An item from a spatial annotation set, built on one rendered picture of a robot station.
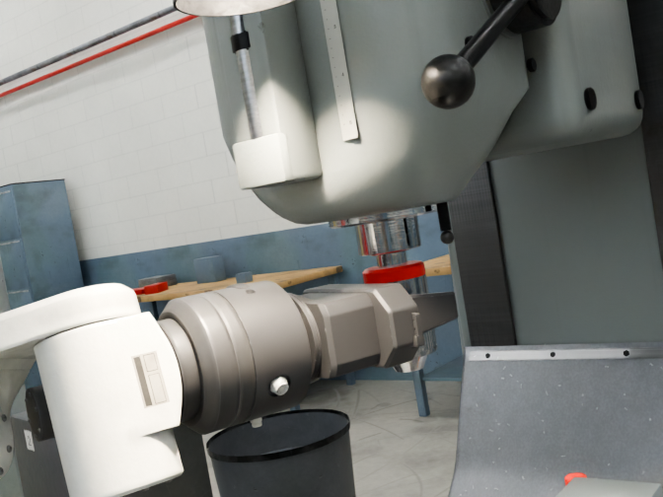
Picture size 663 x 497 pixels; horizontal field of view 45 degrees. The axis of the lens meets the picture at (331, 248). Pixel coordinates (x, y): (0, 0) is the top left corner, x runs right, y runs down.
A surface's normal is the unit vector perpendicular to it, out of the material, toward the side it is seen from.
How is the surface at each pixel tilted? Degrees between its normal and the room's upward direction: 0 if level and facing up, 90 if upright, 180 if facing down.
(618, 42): 90
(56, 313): 78
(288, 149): 90
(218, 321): 48
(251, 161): 90
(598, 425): 63
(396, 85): 90
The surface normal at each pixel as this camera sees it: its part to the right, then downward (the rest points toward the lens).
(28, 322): -0.11, -0.14
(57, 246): 0.78, -0.10
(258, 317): 0.35, -0.63
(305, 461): 0.36, 0.06
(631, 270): -0.60, 0.14
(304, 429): -0.32, 0.04
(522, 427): -0.62, -0.31
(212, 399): -0.17, 0.34
